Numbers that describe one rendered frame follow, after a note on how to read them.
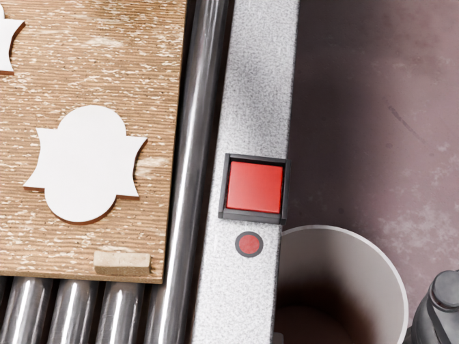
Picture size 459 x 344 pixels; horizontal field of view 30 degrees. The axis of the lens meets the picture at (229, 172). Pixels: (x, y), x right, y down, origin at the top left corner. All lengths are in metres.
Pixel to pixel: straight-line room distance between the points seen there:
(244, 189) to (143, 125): 0.14
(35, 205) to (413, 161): 1.30
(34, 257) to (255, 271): 0.24
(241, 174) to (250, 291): 0.13
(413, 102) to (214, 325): 1.36
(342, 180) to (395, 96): 0.28
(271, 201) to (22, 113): 0.30
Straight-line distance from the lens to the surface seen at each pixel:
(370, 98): 2.17
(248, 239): 0.95
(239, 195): 0.95
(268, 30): 1.10
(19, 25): 1.08
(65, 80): 1.03
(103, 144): 0.97
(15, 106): 1.02
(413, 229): 2.01
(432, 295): 1.64
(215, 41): 1.08
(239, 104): 1.03
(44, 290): 0.94
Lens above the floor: 1.78
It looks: 62 degrees down
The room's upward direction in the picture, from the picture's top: 4 degrees clockwise
